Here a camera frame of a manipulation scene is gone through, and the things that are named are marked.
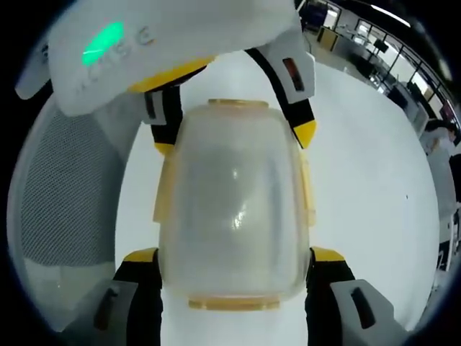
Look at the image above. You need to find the white mesh office chair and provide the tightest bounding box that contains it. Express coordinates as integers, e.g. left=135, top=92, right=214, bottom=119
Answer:
left=6, top=103, right=146, bottom=289

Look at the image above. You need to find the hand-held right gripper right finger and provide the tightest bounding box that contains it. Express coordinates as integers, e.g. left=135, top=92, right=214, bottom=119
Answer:
left=305, top=246, right=408, bottom=346

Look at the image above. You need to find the clear container with yellow buckles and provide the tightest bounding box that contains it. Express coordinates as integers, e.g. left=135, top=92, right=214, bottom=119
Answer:
left=153, top=97, right=318, bottom=311

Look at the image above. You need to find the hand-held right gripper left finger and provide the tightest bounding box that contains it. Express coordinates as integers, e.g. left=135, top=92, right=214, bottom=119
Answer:
left=53, top=247, right=164, bottom=346

